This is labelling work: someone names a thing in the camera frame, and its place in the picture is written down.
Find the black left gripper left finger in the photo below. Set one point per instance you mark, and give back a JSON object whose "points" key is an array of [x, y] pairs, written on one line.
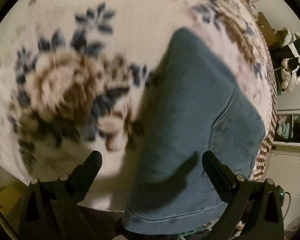
{"points": [[50, 208]]}

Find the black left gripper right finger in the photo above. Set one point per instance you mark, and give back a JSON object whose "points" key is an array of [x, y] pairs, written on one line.
{"points": [[265, 220]]}

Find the blue denim pants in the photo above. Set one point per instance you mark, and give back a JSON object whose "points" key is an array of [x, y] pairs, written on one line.
{"points": [[200, 108]]}

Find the white wardrobe cabinet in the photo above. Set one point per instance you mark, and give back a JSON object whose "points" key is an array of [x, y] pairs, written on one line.
{"points": [[284, 163]]}

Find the floral fleece bed blanket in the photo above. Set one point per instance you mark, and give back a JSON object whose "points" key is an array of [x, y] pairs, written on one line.
{"points": [[80, 75]]}

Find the black and white jacket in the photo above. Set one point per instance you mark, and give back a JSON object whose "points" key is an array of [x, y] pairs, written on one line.
{"points": [[286, 60]]}

